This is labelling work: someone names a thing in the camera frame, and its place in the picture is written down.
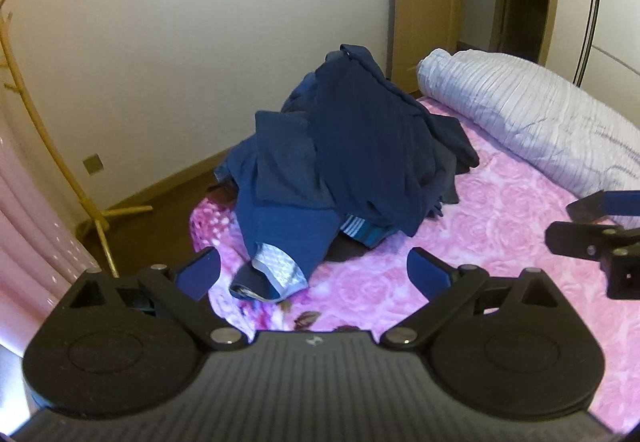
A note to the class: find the white wardrobe black trim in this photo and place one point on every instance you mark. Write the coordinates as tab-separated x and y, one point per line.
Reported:
615	22

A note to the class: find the blue shorts white lining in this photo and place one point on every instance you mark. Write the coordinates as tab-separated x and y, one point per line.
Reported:
290	232

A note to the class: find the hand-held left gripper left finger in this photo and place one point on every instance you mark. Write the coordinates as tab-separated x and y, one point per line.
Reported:
197	272

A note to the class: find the wooden door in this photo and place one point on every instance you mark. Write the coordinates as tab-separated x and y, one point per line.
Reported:
430	12

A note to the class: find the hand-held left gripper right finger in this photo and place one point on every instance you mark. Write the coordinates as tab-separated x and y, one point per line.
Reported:
427	274

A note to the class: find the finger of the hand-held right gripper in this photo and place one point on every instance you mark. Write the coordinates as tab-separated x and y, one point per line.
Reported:
575	239
620	204

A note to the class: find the teal striped garment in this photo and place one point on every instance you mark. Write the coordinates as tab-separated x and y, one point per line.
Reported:
362	232

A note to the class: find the yellow coat rack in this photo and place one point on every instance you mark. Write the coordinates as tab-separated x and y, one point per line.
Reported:
130	209

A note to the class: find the brass wall socket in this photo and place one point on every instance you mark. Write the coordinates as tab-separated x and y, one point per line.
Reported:
93	164

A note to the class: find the rolled striped quilt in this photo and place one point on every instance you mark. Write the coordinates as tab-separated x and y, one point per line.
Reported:
525	112

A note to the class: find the dark navy garment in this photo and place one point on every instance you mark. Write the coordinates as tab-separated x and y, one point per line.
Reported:
370	147

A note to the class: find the pink curtain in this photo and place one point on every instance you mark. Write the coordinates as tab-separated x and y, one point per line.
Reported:
30	232

